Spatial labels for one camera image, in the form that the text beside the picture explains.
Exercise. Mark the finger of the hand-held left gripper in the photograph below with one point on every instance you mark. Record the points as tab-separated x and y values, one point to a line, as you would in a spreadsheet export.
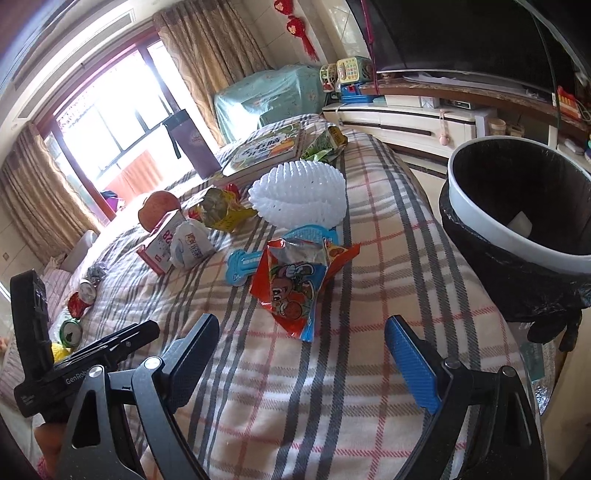
134	337
30	323

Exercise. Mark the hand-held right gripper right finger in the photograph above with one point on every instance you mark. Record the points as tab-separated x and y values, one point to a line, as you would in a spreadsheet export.
413	364

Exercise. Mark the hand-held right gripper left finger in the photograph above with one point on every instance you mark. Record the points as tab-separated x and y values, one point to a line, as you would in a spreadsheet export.
189	364

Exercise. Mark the red and white small carton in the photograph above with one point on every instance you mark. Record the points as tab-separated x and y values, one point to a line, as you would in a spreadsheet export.
157	247

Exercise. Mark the white printed packet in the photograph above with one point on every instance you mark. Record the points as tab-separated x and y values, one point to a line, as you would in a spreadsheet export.
191	247

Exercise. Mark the white round trash bin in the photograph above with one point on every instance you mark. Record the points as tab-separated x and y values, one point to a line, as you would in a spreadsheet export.
498	272

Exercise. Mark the orange snack bag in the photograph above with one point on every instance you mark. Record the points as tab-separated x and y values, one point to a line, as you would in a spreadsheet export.
295	290

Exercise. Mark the yellow green snack bag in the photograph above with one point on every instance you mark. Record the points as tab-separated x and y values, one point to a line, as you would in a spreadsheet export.
221	210

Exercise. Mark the white foam fruit net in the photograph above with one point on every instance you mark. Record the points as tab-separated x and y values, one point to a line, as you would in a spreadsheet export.
298	194

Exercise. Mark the person's left hand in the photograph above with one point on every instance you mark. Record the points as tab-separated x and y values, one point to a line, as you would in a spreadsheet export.
48	443

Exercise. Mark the yellow foam fruit net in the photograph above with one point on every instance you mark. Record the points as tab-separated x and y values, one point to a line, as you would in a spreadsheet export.
59	353

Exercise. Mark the crushed green drink can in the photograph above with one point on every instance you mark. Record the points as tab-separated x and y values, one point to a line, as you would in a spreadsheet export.
70	332

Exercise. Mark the crushed red drink can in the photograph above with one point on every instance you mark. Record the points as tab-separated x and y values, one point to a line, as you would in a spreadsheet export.
79	302

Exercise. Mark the crumpled foil ball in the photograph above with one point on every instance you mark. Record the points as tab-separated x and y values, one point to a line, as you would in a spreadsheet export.
95	272

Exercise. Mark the plaid blanket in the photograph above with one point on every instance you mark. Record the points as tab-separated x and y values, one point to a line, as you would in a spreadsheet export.
323	392

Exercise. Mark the beige patterned curtain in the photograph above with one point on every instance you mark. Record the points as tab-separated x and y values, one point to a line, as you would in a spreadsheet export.
217	60
41	198

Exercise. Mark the apple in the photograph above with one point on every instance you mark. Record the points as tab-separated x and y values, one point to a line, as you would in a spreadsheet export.
157	207

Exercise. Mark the orange hanging cloth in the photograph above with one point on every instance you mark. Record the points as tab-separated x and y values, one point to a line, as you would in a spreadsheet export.
141	173

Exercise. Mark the purple drink bottle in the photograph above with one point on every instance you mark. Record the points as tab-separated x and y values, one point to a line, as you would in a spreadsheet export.
194	143

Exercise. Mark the large window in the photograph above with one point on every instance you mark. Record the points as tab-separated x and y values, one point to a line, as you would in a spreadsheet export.
106	115

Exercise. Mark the children's picture book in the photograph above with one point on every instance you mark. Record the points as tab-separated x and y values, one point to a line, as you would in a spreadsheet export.
265	150

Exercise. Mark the white tv cabinet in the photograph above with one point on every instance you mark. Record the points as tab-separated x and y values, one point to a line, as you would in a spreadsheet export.
406	122

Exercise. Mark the black set-top box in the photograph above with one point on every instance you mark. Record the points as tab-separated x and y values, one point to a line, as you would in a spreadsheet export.
464	105

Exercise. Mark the blue toy cash register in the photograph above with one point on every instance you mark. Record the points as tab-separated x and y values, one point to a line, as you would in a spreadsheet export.
354	96

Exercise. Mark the teal cloth covered furniture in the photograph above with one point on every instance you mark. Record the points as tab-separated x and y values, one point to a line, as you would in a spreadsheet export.
272	97

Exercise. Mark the toy telephone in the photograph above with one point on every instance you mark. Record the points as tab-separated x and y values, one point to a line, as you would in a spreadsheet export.
353	70

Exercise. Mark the yellow green wheel toy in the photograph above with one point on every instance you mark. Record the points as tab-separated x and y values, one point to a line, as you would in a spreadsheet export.
328	76

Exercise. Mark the red toy piano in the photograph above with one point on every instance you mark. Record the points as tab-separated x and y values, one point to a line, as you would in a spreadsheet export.
568	104

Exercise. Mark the red thin rod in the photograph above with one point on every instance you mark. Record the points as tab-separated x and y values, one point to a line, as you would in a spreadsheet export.
371	41

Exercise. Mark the green thin rod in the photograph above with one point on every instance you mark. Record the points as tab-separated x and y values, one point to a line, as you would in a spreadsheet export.
552	69

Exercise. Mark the black flat television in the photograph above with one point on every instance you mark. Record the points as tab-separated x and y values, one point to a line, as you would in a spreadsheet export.
461	32

